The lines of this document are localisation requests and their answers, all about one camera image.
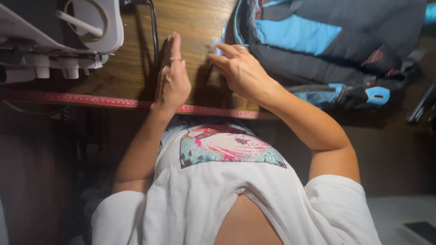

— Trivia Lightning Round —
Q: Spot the person's left hand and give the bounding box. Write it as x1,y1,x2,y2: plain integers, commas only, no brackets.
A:
151,32,192,113

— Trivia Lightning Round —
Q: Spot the person's right hand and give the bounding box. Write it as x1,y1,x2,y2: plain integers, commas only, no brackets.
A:
207,43,274,103

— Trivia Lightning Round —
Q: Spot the light blue fabric strip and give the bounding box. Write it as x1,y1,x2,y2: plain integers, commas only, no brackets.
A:
211,21,229,56

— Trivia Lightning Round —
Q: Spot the yellow object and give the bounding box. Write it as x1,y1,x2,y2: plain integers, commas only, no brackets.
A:
232,93,261,112

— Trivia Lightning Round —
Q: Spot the red measuring tape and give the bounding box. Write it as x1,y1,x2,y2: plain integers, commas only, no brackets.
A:
6,90,280,120

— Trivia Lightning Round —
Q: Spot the black and blue backpack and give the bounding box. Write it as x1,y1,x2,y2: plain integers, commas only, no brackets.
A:
233,0,428,110

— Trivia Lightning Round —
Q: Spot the white sewing machine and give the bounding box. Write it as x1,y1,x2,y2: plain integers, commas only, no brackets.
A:
0,0,125,84

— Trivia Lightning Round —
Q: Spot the white printed t-shirt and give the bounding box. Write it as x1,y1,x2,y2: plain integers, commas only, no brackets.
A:
91,124,383,245

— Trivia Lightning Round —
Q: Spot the dark metal object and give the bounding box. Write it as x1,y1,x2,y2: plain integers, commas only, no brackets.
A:
407,81,436,124

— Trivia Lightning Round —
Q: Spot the dark floor mat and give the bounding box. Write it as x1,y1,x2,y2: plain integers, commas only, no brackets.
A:
402,220,436,245

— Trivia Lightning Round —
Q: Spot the black power cable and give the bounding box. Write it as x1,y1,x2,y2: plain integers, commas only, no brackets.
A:
120,0,161,70

